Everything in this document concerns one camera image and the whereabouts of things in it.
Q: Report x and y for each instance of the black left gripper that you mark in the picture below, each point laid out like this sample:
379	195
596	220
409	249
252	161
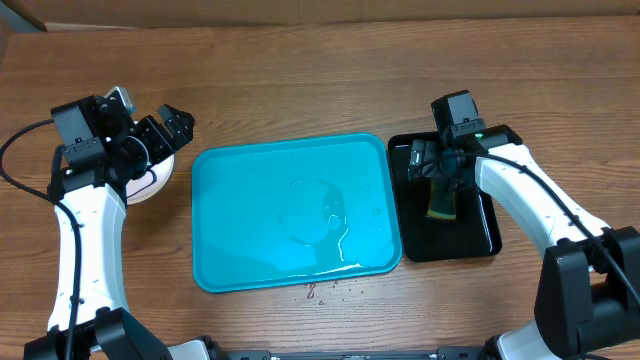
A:
182	133

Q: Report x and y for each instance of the pink plate with sauce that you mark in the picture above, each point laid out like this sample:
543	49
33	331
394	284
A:
151	182

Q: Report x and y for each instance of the green yellow scrub sponge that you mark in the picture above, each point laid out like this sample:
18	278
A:
442	201

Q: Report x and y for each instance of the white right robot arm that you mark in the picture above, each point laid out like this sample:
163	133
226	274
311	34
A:
588	291

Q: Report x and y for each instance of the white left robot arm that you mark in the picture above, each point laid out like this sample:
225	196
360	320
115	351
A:
91	312

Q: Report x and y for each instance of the black water tray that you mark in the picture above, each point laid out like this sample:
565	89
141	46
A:
473	233

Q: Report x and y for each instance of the teal plastic tray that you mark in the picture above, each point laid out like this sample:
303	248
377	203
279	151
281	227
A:
293	212

